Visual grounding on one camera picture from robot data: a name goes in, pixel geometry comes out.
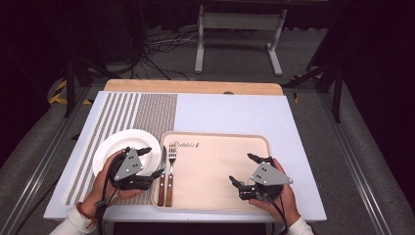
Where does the white metal frame stand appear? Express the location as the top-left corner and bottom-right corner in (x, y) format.
(194, 4), (289, 77)

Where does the striped grey placemat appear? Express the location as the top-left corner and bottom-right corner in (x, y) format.
(65, 92), (179, 207)

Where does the person's right hand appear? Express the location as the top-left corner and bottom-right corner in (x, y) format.
(249, 158), (301, 227)

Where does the aluminium rail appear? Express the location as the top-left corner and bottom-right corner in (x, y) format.
(0, 87), (91, 235)
(317, 92), (395, 235)

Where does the red bracelet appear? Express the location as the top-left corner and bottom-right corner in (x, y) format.
(75, 202), (96, 223)

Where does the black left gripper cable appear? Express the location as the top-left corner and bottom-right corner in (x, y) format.
(95, 152), (120, 235)

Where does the white board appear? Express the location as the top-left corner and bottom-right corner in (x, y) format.
(43, 90), (327, 223)

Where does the bundle of floor cables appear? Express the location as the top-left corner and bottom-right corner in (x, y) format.
(128, 27), (201, 81)

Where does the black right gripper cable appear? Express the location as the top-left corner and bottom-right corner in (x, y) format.
(264, 193), (291, 235)

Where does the white ribbed plate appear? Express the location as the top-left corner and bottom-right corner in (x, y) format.
(92, 128), (161, 177)

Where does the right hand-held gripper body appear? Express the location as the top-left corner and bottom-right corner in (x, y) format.
(238, 156), (295, 202)

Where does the beige tray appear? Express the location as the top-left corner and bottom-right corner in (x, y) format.
(150, 130), (273, 212)

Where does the person's left hand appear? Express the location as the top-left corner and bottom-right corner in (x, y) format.
(91, 149), (144, 211)

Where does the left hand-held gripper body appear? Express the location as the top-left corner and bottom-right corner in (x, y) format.
(107, 147), (155, 191)

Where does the wooden board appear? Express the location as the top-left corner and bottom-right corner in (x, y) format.
(103, 78), (285, 97)

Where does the dark metal stand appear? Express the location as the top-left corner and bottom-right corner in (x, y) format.
(282, 62), (345, 124)

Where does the wooden handled fork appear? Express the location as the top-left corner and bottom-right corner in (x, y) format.
(164, 146), (178, 208)

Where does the black metal stand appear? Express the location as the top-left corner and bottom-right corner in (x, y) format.
(63, 53), (122, 118)

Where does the wooden handled knife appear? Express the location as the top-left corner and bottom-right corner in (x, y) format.
(158, 145), (168, 208)

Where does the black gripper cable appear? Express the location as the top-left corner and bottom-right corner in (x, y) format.
(95, 152), (120, 235)
(264, 193), (291, 235)

